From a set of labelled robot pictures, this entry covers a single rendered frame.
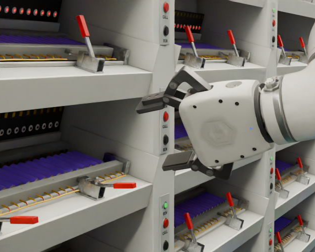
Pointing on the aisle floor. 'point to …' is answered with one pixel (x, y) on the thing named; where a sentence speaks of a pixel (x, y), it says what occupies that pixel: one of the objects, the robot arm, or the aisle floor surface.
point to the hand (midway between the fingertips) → (158, 134)
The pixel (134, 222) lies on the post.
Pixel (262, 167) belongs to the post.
